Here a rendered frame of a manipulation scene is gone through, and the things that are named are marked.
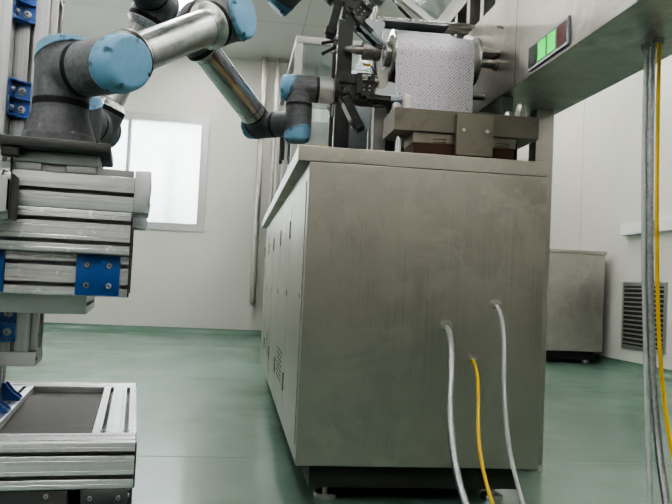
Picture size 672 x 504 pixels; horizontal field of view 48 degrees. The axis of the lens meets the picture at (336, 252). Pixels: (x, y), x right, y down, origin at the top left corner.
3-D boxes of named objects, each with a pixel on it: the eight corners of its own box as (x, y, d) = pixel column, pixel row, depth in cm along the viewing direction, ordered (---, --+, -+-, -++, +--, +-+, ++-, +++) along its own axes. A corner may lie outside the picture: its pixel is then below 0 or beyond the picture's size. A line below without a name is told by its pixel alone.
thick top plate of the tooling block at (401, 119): (382, 140, 217) (383, 119, 217) (516, 149, 222) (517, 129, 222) (394, 129, 201) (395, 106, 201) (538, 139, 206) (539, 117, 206)
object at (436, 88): (393, 126, 221) (395, 63, 222) (470, 132, 225) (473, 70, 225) (393, 126, 221) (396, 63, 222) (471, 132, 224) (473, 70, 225)
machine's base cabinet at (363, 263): (258, 377, 437) (265, 228, 441) (368, 380, 446) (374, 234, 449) (290, 506, 188) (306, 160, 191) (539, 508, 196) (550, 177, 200)
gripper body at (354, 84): (377, 73, 217) (336, 70, 216) (376, 103, 217) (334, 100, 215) (373, 80, 225) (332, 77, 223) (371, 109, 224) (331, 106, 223)
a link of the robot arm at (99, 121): (48, 136, 205) (51, 86, 206) (66, 145, 219) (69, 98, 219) (92, 138, 205) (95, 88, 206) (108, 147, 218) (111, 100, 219)
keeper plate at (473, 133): (453, 155, 203) (455, 114, 203) (489, 158, 204) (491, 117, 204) (456, 154, 200) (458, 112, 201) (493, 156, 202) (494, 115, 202)
